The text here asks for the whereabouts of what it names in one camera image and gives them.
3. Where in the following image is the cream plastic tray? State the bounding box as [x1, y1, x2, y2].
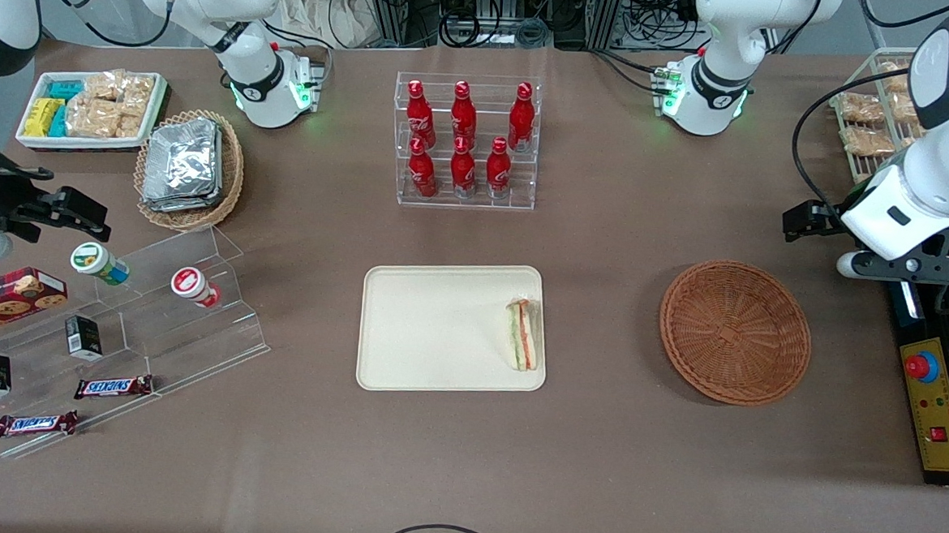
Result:
[355, 257, 552, 401]

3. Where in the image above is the red lid snack cup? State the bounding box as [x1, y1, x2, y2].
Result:
[170, 265, 223, 310]

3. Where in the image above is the silver foil packet stack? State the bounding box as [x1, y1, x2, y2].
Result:
[141, 115, 226, 217]

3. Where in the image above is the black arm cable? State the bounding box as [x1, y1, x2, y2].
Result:
[787, 60, 945, 230]

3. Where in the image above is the brown snickers bar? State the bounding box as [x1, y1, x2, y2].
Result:
[74, 371, 155, 405]
[0, 406, 80, 444]

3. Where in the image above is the white rectangular snack tray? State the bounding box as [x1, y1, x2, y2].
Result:
[15, 65, 171, 158]

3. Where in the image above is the red emergency stop button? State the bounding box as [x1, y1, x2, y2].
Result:
[904, 350, 942, 385]

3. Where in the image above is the white cloth bag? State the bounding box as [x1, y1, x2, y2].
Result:
[273, 0, 380, 51]

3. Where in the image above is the yellow snack pack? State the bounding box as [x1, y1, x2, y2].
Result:
[24, 97, 63, 139]

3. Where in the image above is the round brown wicker basket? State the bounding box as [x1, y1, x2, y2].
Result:
[655, 257, 817, 410]

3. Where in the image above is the triangle sandwich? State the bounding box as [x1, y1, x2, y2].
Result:
[502, 297, 543, 374]

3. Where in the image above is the red plaid cookie box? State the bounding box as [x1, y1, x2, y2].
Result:
[0, 265, 71, 343]

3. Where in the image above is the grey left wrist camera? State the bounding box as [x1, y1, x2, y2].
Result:
[836, 251, 885, 282]

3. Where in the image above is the green lid snack cup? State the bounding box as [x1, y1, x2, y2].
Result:
[68, 240, 132, 287]

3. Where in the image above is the clear bag of rice crackers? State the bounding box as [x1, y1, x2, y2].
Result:
[64, 97, 123, 140]
[120, 74, 157, 140]
[84, 70, 127, 104]

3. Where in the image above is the red cola bottle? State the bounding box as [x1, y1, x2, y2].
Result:
[406, 137, 440, 200]
[449, 80, 480, 148]
[507, 82, 538, 154]
[484, 136, 515, 200]
[449, 135, 480, 199]
[404, 80, 440, 150]

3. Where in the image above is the white wire rack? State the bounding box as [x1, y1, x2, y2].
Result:
[824, 43, 930, 191]

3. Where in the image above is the clear acrylic stepped display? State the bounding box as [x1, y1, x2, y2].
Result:
[0, 213, 277, 474]

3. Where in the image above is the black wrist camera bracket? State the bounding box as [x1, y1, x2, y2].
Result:
[865, 218, 949, 286]

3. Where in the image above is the clear acrylic bottle rack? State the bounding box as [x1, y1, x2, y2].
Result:
[389, 70, 543, 213]

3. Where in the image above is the oval light wicker basket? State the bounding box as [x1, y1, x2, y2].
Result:
[131, 106, 249, 235]

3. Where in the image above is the black yellow control box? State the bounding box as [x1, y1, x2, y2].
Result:
[876, 276, 949, 487]

